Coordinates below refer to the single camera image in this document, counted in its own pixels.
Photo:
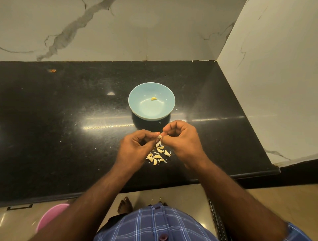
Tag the person's left hand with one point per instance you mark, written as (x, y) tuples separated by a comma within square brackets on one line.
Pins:
[(131, 151)]

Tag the person's right hand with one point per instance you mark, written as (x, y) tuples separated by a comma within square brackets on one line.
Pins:
[(185, 143)]

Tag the pile of garlic skins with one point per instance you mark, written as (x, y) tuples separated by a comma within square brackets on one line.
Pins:
[(158, 155)]

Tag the light blue bowl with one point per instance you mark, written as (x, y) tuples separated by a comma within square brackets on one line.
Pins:
[(151, 101)]

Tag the person's left forearm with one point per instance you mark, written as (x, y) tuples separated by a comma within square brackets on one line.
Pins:
[(82, 208)]

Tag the person's right forearm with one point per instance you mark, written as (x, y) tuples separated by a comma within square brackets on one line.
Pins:
[(241, 202)]

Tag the person's left foot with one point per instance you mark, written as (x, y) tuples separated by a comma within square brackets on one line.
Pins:
[(125, 205)]

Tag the blue plaid shirt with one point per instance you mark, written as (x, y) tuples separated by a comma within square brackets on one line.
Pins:
[(161, 227)]

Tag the black cabinet trim strip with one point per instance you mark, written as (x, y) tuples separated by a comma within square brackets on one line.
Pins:
[(218, 223)]

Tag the pink plastic bucket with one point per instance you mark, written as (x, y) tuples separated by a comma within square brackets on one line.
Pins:
[(50, 216)]

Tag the small orange scrap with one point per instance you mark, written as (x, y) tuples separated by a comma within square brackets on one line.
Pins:
[(51, 70)]

